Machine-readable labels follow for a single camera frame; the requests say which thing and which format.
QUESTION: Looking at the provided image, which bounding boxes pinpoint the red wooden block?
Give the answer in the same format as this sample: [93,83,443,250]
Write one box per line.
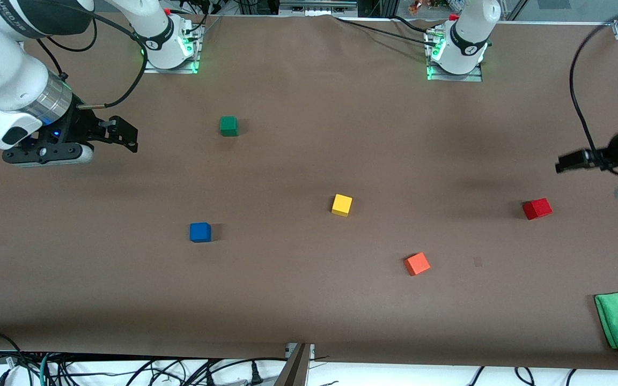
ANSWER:
[522,197,553,221]

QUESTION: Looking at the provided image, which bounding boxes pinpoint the blue wooden block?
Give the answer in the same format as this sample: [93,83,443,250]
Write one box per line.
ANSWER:
[189,222,212,243]

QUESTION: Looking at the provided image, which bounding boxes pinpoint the orange wooden block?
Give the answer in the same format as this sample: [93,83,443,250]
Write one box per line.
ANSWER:
[403,252,431,277]

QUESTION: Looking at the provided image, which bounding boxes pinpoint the yellow wooden block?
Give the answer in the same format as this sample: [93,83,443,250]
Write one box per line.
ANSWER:
[331,194,354,218]

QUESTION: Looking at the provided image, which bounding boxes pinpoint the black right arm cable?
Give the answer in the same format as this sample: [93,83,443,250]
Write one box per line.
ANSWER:
[35,8,149,109]

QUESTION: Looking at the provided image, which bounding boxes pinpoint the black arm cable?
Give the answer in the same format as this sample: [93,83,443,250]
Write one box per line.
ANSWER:
[35,8,149,109]
[569,21,618,179]

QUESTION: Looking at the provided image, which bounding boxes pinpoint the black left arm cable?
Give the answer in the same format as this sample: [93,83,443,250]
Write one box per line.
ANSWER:
[569,21,618,179]

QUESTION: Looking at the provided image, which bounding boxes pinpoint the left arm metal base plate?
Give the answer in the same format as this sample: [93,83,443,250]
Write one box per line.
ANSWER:
[425,27,484,83]

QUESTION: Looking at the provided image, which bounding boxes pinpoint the silver metal rail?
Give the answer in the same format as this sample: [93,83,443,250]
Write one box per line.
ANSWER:
[279,0,359,17]

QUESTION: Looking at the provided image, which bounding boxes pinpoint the black cable across table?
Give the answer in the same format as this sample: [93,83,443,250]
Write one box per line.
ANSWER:
[334,15,434,47]

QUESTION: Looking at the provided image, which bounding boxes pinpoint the aluminium frame post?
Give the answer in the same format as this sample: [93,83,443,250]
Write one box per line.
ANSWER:
[274,343,316,386]

